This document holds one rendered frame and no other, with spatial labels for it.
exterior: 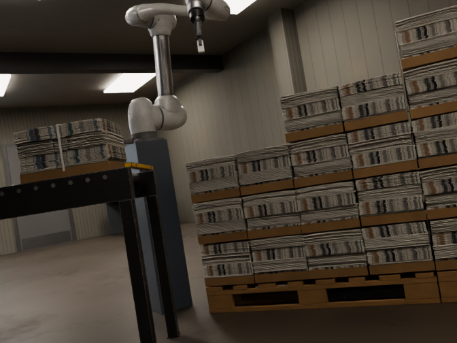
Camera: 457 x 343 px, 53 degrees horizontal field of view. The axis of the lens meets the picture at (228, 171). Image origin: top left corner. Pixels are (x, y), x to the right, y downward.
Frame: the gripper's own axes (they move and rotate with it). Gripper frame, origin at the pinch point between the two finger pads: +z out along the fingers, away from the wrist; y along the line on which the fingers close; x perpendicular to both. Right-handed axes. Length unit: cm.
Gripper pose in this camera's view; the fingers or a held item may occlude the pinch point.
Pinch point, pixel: (200, 46)
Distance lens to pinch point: 231.5
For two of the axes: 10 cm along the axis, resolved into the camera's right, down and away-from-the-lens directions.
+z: 1.2, 9.2, -3.7
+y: 0.1, 3.7, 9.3
